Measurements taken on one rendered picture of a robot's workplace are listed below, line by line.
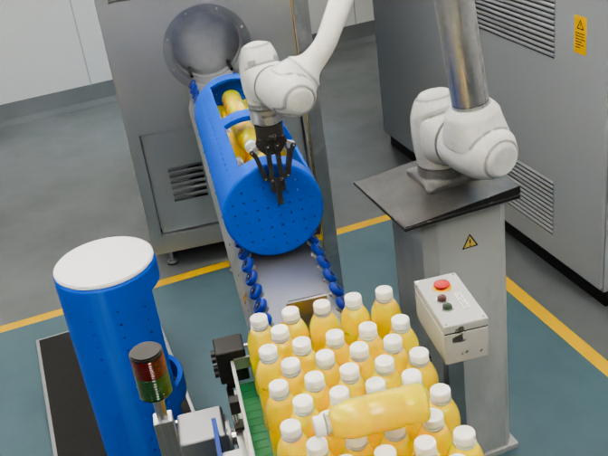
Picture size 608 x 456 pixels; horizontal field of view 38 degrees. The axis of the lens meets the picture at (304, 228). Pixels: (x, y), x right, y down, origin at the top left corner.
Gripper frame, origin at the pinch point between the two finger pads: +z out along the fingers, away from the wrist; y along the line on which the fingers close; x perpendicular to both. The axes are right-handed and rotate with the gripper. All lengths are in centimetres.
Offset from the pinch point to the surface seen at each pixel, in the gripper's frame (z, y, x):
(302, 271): 23.4, 2.5, -5.7
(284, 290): 23.4, -4.2, -13.5
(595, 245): 86, 133, 71
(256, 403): 26, -19, -55
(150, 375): -6, -38, -80
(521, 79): 29, 125, 124
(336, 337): 6, 0, -65
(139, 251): 12.3, -40.7, 5.2
